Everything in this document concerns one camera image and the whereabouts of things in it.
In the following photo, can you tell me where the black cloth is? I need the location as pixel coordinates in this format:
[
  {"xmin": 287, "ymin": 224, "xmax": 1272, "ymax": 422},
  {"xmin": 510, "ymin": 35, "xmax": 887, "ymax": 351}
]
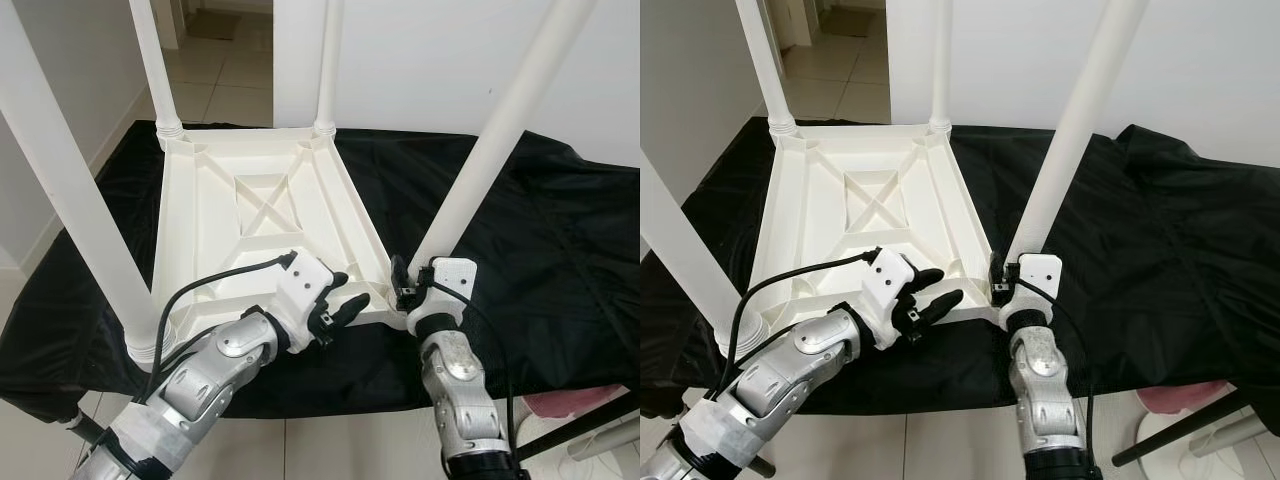
[
  {"xmin": 640, "ymin": 115, "xmax": 1280, "ymax": 416},
  {"xmin": 0, "ymin": 120, "xmax": 641, "ymax": 421}
]

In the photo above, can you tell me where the white door frame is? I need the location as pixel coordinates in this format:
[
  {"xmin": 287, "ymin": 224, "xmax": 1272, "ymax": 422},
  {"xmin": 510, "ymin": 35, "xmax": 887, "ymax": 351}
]
[
  {"xmin": 158, "ymin": 0, "xmax": 186, "ymax": 49},
  {"xmin": 780, "ymin": 0, "xmax": 816, "ymax": 49}
]

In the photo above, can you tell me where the black pole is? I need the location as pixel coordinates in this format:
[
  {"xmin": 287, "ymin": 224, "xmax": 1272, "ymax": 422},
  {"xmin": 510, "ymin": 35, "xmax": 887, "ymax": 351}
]
[
  {"xmin": 1112, "ymin": 390, "xmax": 1280, "ymax": 466},
  {"xmin": 515, "ymin": 395, "xmax": 641, "ymax": 461}
]

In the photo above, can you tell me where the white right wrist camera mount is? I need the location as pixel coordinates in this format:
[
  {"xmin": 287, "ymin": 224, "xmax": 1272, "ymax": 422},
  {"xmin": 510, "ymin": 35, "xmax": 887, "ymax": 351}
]
[
  {"xmin": 1000, "ymin": 253, "xmax": 1063, "ymax": 326},
  {"xmin": 405, "ymin": 258, "xmax": 478, "ymax": 331}
]

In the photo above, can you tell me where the white plastic table top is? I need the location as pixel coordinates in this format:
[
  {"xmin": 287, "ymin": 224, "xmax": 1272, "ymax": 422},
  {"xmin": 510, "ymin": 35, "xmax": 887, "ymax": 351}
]
[
  {"xmin": 718, "ymin": 120, "xmax": 1011, "ymax": 356},
  {"xmin": 125, "ymin": 122, "xmax": 411, "ymax": 369}
]

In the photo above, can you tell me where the pink cushion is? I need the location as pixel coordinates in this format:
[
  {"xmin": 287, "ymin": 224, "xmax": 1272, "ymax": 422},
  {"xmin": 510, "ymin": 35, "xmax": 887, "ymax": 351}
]
[
  {"xmin": 1140, "ymin": 385, "xmax": 1236, "ymax": 411},
  {"xmin": 525, "ymin": 393, "xmax": 631, "ymax": 421}
]

